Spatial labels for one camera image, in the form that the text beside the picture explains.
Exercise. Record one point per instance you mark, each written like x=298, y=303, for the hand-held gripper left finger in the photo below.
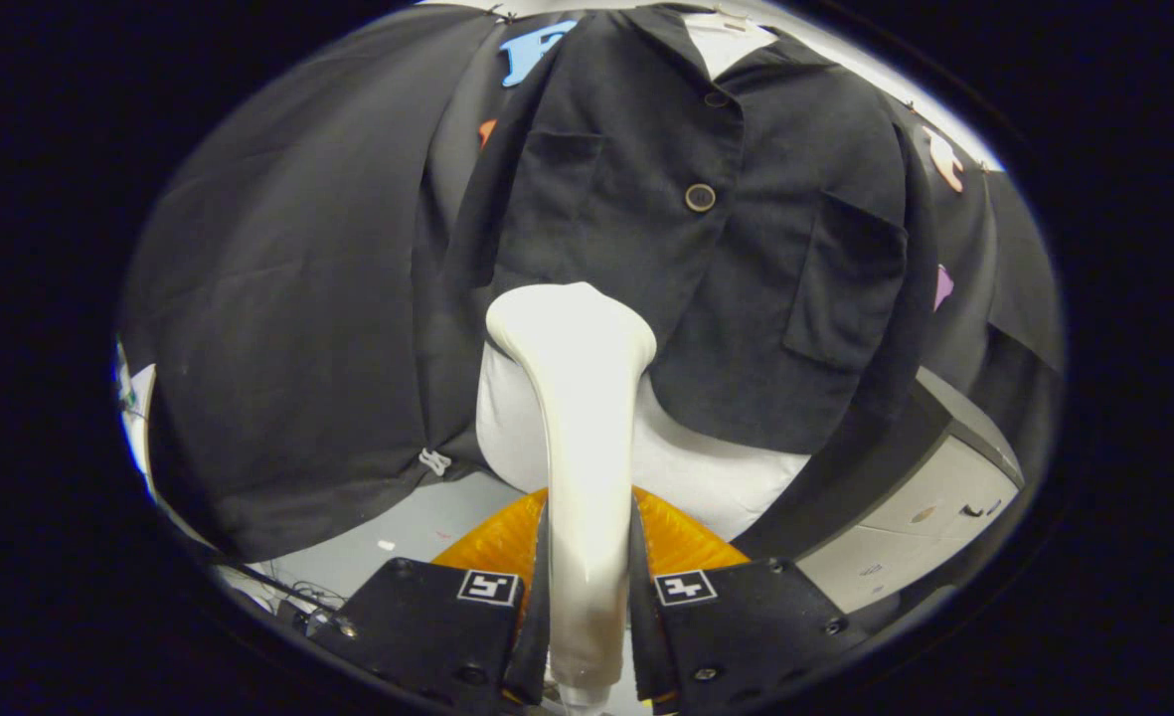
x=537, y=646

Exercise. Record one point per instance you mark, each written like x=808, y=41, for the small white clip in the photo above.
x=434, y=461

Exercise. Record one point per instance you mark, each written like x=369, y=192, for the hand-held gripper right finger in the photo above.
x=646, y=646

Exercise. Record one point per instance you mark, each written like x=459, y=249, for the grey cabinet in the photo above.
x=924, y=517

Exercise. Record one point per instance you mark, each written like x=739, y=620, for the black suit jacket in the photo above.
x=596, y=199

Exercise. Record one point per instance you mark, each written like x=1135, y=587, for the white and blue object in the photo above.
x=137, y=418

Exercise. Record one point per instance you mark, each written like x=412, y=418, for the white garment steamer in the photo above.
x=586, y=447

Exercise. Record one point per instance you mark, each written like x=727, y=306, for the black backdrop cloth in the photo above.
x=278, y=298

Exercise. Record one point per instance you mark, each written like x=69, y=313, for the white shirt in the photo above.
x=706, y=477

